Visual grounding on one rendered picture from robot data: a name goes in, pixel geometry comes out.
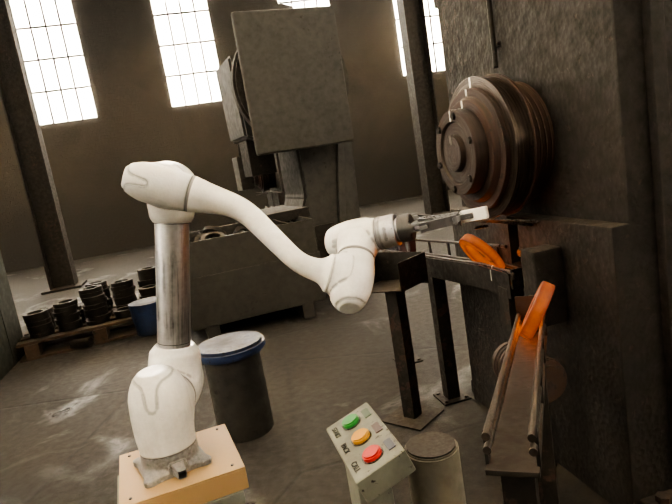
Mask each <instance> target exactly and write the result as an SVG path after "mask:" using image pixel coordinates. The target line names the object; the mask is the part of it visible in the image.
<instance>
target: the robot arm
mask: <svg viewBox="0 0 672 504"><path fill-rule="evenodd" d="M121 186H122V188H123V189H124V191H125V192H126V193H127V194H128V195H130V196H131V197H133V198H134V199H136V200H138V201H141V202H144V203H147V208H148V213H149V217H150V219H151V221H152V222H154V236H155V275H156V314H157V343H156V344H155V345H154V347H153V348H152V349H151V350H150V352H149V360H148V367H146V368H144V369H142V370H141V371H139V372H138V373H137V374H136V376H135V377H134V378H133V379H132V382H131V385H130V388H129V392H128V408H129V414H130V420H131V425H132V429H133V433H134V437H135V441H136V443H137V446H138V449H139V453H140V457H138V458H136V459H134V460H133V465H134V467H136V468H138V470H139V472H140V474H141V475H142V477H143V479H144V487H145V488H146V489H149V488H152V487H155V486H156V485H158V484H160V483H162V482H164V481H167V480H169V479H172V478H174V477H176V478H178V479H179V480H182V479H184V478H186V477H187V476H188V475H187V472H189V471H191V470H194V469H196V468H199V467H202V466H206V465H209V464H211V463H212V458H211V456H210V455H208V454H206V453H205V452H204V451H203V450H202V449H201V447H200V446H199V445H198V441H197V438H196V434H195V426H194V411H195V405H196V403H197V401H198V399H199V397H200V394H201V391H202V388H203V383H204V373H203V369H202V362H201V353H200V349H199V347H198V346H197V345H196V344H195V343H194V342H193V341H191V305H190V249H189V222H192V220H193V218H194V215H195V213H207V214H217V215H224V216H228V217H230V218H233V219H235V220H237V221H238V222H240V223H241V224H243V225H244V226H245V227H246V228H247V229H248V230H250V231H251V232H252V233H253V234H254V235H255V236H256V237H257V238H258V239H259V240H260V241H261V242H262V243H263V244H264V245H265V246H266V247H267V248H268V249H269V250H270V251H271V252H273V253H274V254H275V255H276V256H277V257H278V258H279V259H280V260H281V261H282V262H283V263H284V264H285V265H287V266H288V267H289V268H290V269H292V270H293V271H294V272H296V273H298V274H299V275H301V276H303V277H305V278H307V279H310V280H312V281H314V282H316V283H317V284H318V285H319V286H320V287H321V289H322V291H323V292H326V293H327V294H328V295H329V296H330V301H331V303H332V304H333V306H334V307H335V309H336V310H338V311H340V312H342V313H345V314H353V313H357V312H359V311H360V310H362V309H363V308H364V306H365V305H366V303H367V301H368V299H369V297H370V295H371V292H372V289H373V284H374V277H375V266H374V262H375V257H376V255H377V253H378V250H382V249H387V248H392V247H395V246H399V245H401V244H402V242H403V243H404V242H410V241H414V240H415V239H416V235H417V232H419V231H420V233H425V232H427V231H431V230H435V229H439V228H444V227H448V226H452V225H457V224H458V223H459V225H460V226H462V223H465V222H470V221H475V220H481V219H486V218H489V212H488V207H487V206H483V207H478V208H473V209H468V210H463V211H461V209H458V211H456V212H452V213H446V214H440V215H432V216H427V217H426V216H423V217H419V218H418V219H417V220H416V221H415V220H414V219H413V216H412V215H411V214H409V213H407V214H403V215H398V216H396V215H395V214H390V215H385V216H379V217H375V218H367V217H365V218H357V219H352V220H349V221H345V222H342V223H340V224H337V225H335V226H333V227H331V228H330V229H329V230H327V232H326V234H325V239H324V242H325V248H326V251H327V252H328V254H330V256H328V257H326V258H315V257H311V256H309V255H307V254H305V253H303V252H302V251H301V250H300V249H298V248H297V247H296V246H295V245H294V244H293V243H292V242H291V241H290V240H289V239H288V238H287V237H286V236H285V235H284V233H283V232H282V231H281V230H280V229H279V228H278V227H277V226H276V225H275V224H274V223H273V222H272V221H271V220H270V219H269V218H268V217H267V216H266V215H265V214H264V213H263V212H262V211H261V210H260V209H259V208H257V207H256V206H255V205H254V204H252V203H251V202H250V201H248V200H246V199H245V198H243V197H241V196H239V195H237V194H235V193H233V192H231V191H228V190H226V189H223V188H221V187H219V186H216V185H214V184H212V183H210V182H208V181H206V180H204V179H201V178H199V177H197V176H194V175H193V173H192V172H191V171H190V170H189V169H188V168H187V167H186V166H184V165H182V164H180V163H177V162H173V161H161V162H136V163H131V164H130V165H128V166H126V167H125V170H124V173H123V177H122V182H121Z"/></svg>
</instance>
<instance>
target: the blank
mask: <svg viewBox="0 0 672 504"><path fill-rule="evenodd" d="M554 290H555V285H553V284H551V283H548V282H546V281H542V282H541V284H540V286H539V288H538V290H537V292H536V294H535V296H534V298H533V300H532V302H531V304H530V306H529V309H528V311H527V313H526V315H525V318H524V320H523V323H522V325H521V328H520V332H519V336H521V337H524V338H526V339H528V340H531V339H532V338H533V337H534V335H535V333H536V331H537V329H538V327H539V325H540V323H541V321H542V319H543V317H544V315H545V313H546V311H547V308H548V306H549V304H550V301H551V299H552V296H553V293H554Z"/></svg>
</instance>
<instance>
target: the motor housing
mask: <svg viewBox="0 0 672 504"><path fill-rule="evenodd" d="M507 346H508V342H505V343H503V344H501V345H500V346H499V347H498V348H497V349H496V350H495V352H494V354H493V356H492V362H491V363H492V369H493V371H494V373H495V374H496V376H497V377H498V374H499V373H500V370H501V366H502V363H503V359H504V356H505V352H506V349H507ZM546 379H547V388H548V398H549V403H551V402H554V401H555V400H557V399H558V398H559V397H560V396H561V395H562V394H563V392H564V390H565V388H566V385H567V374H566V371H565V369H564V367H563V366H562V365H561V364H560V363H559V362H558V361H556V360H555V359H553V358H551V357H549V356H547V355H546Z"/></svg>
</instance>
